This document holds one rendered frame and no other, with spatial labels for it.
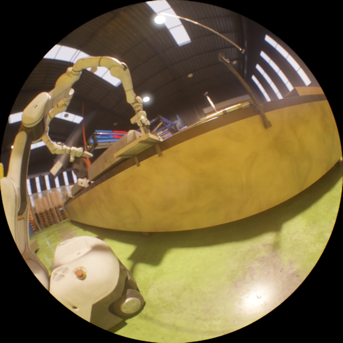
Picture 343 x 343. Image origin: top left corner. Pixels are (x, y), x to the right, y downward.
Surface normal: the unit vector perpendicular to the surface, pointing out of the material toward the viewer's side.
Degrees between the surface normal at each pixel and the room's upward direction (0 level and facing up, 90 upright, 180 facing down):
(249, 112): 90
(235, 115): 90
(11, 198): 93
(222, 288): 0
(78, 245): 73
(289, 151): 90
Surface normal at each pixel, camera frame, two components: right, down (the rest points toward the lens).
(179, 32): 0.26, 0.95
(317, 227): -0.34, -0.94
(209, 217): -0.36, 0.14
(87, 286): 0.78, -0.28
